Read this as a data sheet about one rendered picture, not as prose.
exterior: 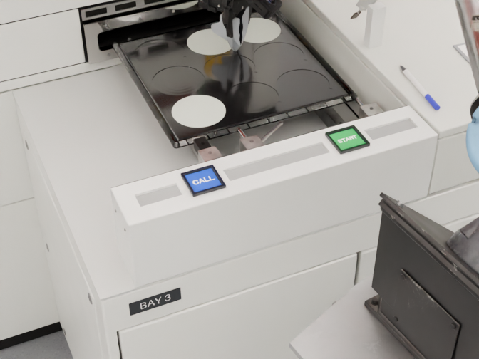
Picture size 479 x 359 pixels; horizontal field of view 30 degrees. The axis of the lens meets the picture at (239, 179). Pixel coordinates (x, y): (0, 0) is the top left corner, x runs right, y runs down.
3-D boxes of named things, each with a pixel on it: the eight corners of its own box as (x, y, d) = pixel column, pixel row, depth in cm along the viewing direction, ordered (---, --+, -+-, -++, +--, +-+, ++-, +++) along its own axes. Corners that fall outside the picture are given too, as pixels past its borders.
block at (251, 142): (239, 151, 161) (239, 138, 159) (256, 146, 162) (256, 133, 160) (258, 177, 155) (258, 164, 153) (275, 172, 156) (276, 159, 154)
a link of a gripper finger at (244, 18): (224, 36, 186) (224, -3, 180) (249, 45, 183) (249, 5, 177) (216, 43, 184) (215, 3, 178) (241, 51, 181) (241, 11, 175)
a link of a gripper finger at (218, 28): (216, 43, 184) (215, 3, 178) (241, 51, 181) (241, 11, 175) (208, 50, 182) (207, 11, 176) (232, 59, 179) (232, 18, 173)
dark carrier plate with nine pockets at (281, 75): (120, 45, 184) (120, 43, 184) (271, 11, 195) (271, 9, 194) (179, 141, 160) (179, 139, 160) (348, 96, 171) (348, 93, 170)
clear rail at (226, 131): (171, 146, 160) (170, 140, 159) (355, 97, 171) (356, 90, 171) (174, 151, 159) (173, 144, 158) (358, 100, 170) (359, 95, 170)
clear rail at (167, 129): (111, 47, 185) (110, 41, 184) (117, 45, 185) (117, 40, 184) (174, 151, 159) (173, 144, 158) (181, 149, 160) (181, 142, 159)
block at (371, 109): (358, 118, 168) (359, 105, 166) (373, 114, 169) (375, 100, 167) (379, 142, 162) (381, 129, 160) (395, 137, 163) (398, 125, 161)
